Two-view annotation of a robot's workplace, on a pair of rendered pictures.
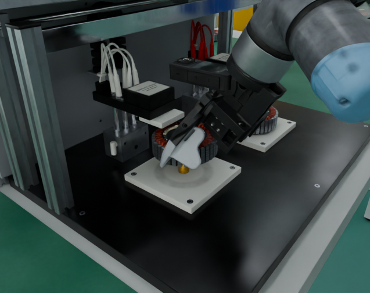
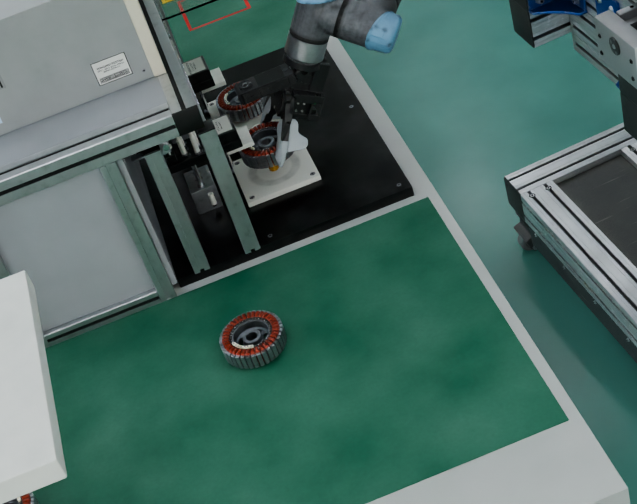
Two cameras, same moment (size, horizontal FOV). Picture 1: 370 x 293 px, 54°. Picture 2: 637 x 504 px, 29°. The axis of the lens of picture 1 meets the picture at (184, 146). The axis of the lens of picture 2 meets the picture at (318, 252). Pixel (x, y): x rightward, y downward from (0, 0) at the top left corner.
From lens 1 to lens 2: 1.98 m
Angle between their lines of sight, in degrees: 36
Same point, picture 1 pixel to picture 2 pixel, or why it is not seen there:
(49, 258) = (294, 263)
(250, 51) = (310, 50)
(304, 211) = (367, 124)
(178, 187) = (291, 175)
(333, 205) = (370, 110)
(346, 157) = (337, 75)
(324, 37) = (361, 23)
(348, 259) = not seen: hidden behind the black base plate
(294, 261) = (395, 150)
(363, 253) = not seen: hidden behind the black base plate
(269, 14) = (314, 26)
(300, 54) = (350, 36)
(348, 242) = not seen: hidden behind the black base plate
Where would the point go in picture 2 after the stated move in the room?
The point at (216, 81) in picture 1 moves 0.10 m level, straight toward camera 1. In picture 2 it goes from (286, 81) to (326, 92)
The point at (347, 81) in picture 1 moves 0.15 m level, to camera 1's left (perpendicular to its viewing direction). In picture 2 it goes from (386, 36) to (341, 85)
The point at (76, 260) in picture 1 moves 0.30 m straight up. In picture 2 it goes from (308, 249) to (262, 120)
